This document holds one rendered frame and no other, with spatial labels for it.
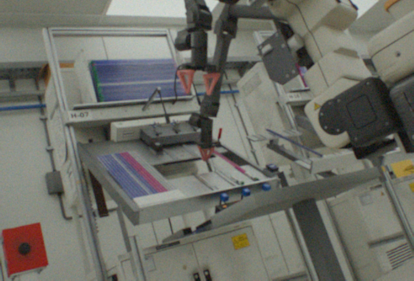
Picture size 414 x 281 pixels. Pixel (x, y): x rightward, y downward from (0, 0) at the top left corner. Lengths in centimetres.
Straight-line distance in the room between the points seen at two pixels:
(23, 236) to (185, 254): 72
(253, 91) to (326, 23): 194
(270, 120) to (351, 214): 89
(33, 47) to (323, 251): 334
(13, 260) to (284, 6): 121
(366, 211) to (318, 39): 158
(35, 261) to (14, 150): 217
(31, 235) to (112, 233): 205
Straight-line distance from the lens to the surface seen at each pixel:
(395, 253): 284
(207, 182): 188
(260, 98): 320
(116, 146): 220
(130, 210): 165
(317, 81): 130
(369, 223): 275
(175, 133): 223
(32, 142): 377
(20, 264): 164
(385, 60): 104
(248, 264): 215
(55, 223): 359
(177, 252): 199
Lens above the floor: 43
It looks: 18 degrees up
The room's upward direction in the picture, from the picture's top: 19 degrees counter-clockwise
